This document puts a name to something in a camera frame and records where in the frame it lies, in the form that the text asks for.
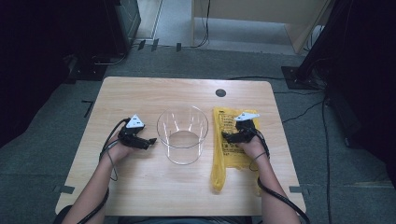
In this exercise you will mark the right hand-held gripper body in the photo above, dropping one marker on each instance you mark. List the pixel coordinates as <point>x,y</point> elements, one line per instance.
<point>244,132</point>

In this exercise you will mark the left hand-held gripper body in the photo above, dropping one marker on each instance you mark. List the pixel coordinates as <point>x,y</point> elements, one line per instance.
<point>130,137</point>

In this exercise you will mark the yellow plastic bag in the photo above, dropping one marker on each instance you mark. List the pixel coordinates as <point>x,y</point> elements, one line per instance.
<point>229,155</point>

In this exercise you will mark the clear plastic bin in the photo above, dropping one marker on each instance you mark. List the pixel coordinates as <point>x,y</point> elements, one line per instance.
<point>183,155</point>

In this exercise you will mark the person's left hand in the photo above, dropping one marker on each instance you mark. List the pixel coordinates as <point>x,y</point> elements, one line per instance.
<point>117,151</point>

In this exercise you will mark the person's right hand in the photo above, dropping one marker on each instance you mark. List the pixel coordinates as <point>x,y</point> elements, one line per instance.
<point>256,151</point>

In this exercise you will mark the round black table grommet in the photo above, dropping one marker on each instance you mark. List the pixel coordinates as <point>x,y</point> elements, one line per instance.
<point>220,92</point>

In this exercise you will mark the angled black floor tape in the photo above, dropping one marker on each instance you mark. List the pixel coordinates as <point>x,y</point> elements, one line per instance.
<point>89,109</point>

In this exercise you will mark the grey floor tape strip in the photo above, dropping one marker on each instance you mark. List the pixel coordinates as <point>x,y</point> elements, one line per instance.
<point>295,189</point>
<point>66,189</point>

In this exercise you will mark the person's clothing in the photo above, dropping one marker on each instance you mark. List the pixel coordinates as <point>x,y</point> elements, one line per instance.
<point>186,221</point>

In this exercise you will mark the black floor tape strip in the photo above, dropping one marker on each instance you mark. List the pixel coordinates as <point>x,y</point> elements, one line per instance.
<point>155,45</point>
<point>141,45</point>
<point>178,47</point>

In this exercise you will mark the black cabinet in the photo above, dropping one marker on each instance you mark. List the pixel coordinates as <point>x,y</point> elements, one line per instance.
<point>124,25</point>

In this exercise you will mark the dark curtain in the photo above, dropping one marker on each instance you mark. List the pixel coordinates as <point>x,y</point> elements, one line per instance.
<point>367,77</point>
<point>37,62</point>

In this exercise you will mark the light wooden furniture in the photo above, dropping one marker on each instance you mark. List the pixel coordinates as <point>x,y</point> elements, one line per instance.
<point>264,9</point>

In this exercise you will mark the black stand base plate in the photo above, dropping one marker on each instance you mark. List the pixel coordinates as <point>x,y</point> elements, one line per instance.
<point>295,79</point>
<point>88,71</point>

